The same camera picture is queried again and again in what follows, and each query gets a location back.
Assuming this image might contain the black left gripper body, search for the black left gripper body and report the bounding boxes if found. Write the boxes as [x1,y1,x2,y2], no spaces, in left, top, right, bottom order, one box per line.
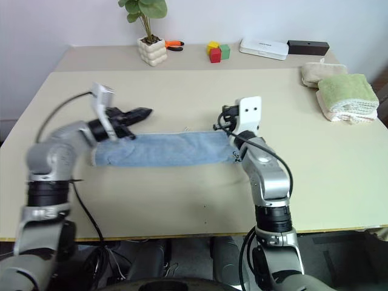
[105,106,136,140]

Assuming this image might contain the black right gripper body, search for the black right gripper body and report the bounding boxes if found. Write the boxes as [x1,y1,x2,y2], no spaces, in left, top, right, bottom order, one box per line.
[219,104,242,134]

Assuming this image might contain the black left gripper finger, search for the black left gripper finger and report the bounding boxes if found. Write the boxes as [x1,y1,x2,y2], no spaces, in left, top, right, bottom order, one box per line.
[124,107,154,118]
[127,112,152,125]

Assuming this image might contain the blue towel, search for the blue towel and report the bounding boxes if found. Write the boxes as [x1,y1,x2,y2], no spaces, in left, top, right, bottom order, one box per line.
[90,130,241,168]

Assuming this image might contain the beige folded towel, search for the beige folded towel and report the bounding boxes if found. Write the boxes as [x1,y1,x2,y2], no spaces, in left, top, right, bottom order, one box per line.
[301,59,349,89]

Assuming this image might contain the cream folded towel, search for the cream folded towel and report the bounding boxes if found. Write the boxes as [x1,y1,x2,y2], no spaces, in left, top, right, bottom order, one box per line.
[315,90,379,124]

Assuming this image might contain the green folded towel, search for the green folded towel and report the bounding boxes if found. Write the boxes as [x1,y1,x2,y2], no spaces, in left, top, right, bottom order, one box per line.
[317,73,380,112]

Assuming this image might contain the white bubble ceramic pot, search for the white bubble ceramic pot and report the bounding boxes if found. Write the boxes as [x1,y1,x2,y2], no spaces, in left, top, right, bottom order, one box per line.
[136,35,168,67]

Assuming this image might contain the orange and black pliers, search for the orange and black pliers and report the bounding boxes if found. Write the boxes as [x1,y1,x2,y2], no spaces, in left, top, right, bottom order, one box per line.
[165,39,185,52]

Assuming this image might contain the white flat box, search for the white flat box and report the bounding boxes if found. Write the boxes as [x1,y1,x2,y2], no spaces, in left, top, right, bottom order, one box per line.
[239,38,289,61]

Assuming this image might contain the green leafy plant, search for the green leafy plant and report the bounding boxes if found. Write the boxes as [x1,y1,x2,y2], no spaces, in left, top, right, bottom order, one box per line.
[118,0,168,43]

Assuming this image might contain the black long box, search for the black long box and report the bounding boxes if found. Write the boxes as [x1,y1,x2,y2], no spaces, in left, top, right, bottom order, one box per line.
[287,39,330,56]

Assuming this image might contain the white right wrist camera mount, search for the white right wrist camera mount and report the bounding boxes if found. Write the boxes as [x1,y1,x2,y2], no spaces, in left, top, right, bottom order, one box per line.
[235,96,262,137]

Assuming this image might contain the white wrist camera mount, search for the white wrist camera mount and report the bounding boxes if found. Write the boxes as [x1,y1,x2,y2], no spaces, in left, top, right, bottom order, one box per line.
[235,96,262,137]
[90,81,118,142]

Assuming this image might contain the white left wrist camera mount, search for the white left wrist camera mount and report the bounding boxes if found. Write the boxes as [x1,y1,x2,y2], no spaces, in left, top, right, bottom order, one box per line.
[90,81,118,142]

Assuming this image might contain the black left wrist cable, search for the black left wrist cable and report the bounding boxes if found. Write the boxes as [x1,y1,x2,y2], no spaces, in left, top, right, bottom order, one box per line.
[36,90,96,143]

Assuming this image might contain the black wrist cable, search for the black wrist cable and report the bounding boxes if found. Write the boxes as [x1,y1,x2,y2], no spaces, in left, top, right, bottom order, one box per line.
[222,125,294,198]
[36,90,96,143]

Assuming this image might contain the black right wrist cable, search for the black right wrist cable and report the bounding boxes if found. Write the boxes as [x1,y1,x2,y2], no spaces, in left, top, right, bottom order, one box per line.
[222,125,294,198]

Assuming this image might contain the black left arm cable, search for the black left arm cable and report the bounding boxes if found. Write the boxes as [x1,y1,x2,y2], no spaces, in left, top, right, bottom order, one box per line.
[72,181,106,245]

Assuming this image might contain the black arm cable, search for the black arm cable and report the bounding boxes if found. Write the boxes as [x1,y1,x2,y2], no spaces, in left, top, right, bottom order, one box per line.
[238,227,262,291]
[72,181,106,245]

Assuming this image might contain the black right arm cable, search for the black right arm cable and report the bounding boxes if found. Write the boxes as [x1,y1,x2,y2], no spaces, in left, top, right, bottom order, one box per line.
[238,227,262,291]

